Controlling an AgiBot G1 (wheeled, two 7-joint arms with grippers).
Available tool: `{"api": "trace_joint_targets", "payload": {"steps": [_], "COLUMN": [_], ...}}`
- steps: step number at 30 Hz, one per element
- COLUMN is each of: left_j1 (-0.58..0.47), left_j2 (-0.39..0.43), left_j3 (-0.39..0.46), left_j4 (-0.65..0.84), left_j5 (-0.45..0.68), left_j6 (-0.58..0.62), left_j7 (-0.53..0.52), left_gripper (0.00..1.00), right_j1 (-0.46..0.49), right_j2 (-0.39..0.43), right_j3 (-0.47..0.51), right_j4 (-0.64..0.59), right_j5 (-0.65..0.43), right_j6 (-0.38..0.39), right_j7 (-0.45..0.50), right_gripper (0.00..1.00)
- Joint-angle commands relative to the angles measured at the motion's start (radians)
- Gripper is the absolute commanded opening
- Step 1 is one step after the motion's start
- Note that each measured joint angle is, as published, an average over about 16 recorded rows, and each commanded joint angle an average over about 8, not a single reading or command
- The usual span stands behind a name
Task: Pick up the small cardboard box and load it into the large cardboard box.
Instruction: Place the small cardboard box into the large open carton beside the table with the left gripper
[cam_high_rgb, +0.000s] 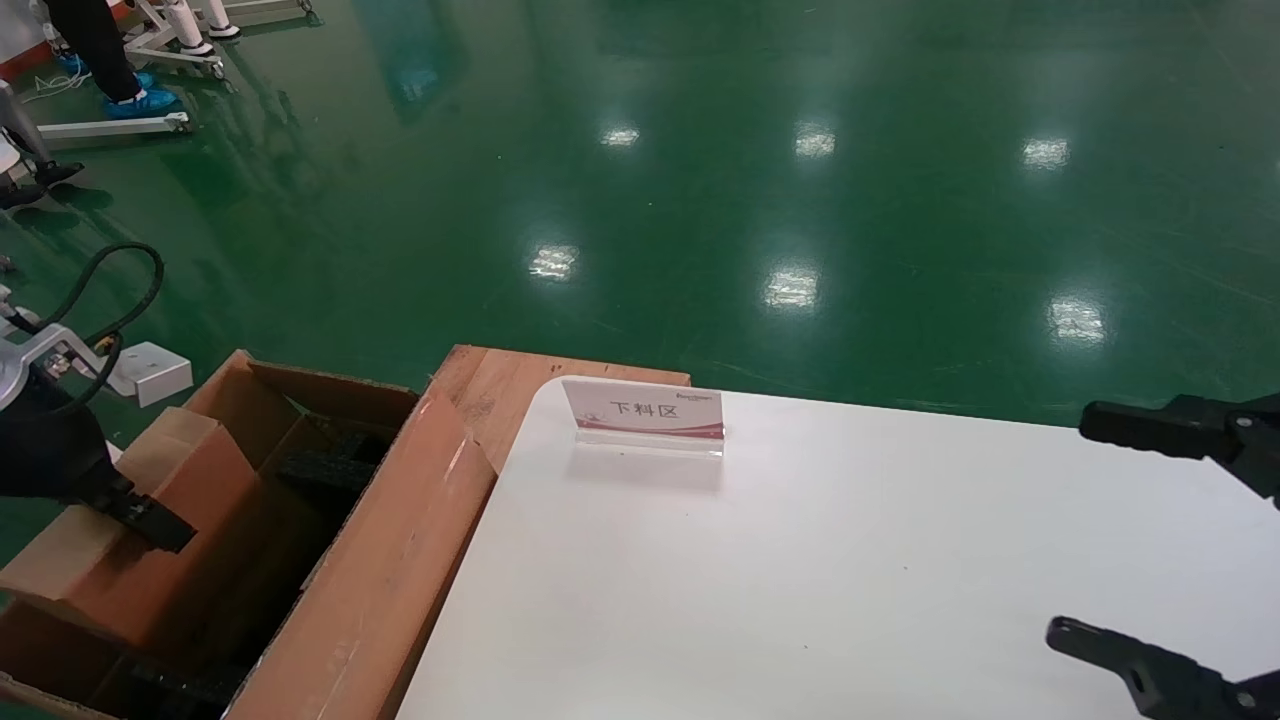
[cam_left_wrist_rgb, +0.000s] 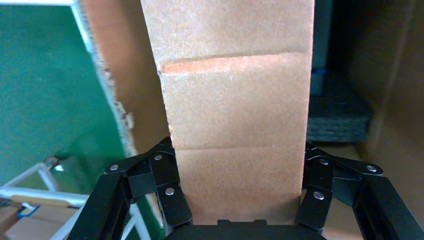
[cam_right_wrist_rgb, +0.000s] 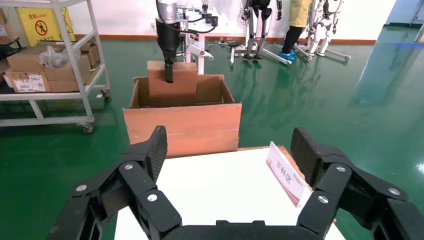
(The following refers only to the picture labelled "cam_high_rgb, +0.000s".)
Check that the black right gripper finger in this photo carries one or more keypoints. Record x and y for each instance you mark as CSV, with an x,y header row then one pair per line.
x,y
1160,428
1160,675

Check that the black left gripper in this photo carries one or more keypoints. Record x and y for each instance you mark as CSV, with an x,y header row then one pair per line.
x,y
50,450

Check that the small cardboard box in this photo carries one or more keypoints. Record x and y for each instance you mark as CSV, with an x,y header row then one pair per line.
x,y
210,500

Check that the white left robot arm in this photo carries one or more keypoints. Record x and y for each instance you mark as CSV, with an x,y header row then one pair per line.
x,y
8,380

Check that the large open cardboard box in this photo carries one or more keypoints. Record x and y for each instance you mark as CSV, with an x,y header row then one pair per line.
x,y
400,560

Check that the black foam pad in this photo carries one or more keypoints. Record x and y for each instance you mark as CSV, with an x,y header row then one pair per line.
x,y
190,685
330,465

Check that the white stand foot bar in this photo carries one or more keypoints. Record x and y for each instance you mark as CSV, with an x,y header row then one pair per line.
x,y
120,125

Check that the blue shoe cover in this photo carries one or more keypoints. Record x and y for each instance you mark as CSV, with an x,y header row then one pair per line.
x,y
145,102

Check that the white wheeled stand base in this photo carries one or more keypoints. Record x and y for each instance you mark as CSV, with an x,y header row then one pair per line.
x,y
180,40

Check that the person black trouser legs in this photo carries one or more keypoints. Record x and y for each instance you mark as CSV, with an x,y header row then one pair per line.
x,y
95,40

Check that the acrylic sign with red print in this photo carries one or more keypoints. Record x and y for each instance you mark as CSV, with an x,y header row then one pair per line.
x,y
650,415

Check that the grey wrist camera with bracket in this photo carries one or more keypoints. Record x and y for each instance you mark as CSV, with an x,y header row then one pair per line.
x,y
150,375

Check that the grey post with black foot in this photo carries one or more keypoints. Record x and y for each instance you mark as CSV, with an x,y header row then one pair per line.
x,y
25,135

